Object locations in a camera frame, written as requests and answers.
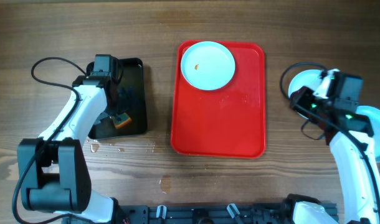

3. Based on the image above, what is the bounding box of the orange green scrub sponge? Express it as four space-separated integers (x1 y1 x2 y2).
111 113 132 129

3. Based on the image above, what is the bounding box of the light blue plate bottom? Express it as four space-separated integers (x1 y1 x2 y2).
288 69 322 110

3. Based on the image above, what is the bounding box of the light blue plate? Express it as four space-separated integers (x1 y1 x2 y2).
288 69 322 110
356 106 380 162
180 41 235 91

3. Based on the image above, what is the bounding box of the light blue plate top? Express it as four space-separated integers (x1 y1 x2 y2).
180 41 235 91

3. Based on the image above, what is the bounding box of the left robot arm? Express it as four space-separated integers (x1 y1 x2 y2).
12 82 130 223

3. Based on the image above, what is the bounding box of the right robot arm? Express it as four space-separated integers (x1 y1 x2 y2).
288 86 380 223

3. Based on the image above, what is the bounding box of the black water tray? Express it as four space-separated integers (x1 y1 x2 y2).
88 58 148 139

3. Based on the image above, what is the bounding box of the red plastic tray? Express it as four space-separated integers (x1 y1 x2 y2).
171 41 267 159

